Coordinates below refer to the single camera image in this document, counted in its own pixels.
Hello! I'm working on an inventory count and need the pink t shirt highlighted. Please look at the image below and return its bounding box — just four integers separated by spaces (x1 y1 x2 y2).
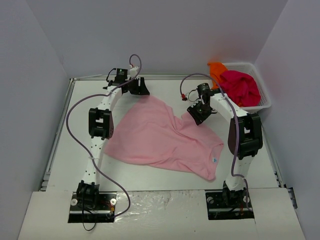
104 96 224 181

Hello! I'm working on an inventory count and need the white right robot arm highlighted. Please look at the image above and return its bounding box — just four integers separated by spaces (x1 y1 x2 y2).
187 83 263 207

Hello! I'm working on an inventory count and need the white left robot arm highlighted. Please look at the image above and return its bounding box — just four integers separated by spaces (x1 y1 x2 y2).
76 64 150 210

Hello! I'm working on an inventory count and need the orange t shirt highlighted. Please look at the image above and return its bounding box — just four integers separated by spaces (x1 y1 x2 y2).
207 61 244 108

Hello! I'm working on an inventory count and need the magenta t shirt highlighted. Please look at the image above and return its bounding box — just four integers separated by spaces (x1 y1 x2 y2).
220 70 261 107

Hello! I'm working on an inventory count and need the white plastic basket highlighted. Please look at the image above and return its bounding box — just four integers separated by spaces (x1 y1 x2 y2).
223 62 272 113

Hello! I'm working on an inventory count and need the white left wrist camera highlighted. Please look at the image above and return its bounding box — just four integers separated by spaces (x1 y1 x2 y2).
129 66 141 79

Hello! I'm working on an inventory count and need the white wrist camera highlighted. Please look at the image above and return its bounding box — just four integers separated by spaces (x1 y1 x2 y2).
181 89 199 103
129 66 141 79

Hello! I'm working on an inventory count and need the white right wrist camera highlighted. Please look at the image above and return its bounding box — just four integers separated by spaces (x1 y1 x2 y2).
181 89 199 103

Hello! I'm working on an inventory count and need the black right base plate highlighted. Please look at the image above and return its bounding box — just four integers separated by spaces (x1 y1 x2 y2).
205 190 255 221

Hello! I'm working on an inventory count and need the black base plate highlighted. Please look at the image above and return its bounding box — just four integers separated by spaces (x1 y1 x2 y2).
205 190 255 221
68 192 116 224

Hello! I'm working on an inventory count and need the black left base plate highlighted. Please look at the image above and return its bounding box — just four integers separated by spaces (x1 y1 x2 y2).
68 192 116 224

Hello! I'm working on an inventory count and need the black thin cable loop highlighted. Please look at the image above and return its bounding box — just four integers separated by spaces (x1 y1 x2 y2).
82 207 97 232

